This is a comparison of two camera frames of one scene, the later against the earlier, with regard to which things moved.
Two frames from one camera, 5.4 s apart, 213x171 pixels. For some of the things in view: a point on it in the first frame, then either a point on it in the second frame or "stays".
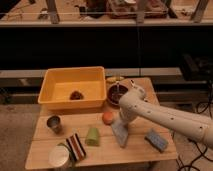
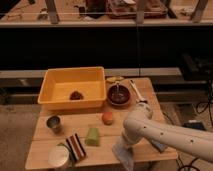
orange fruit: [108, 117] stays
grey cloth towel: [120, 128] → [124, 156]
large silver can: [58, 156] stays
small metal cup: [54, 122] stays
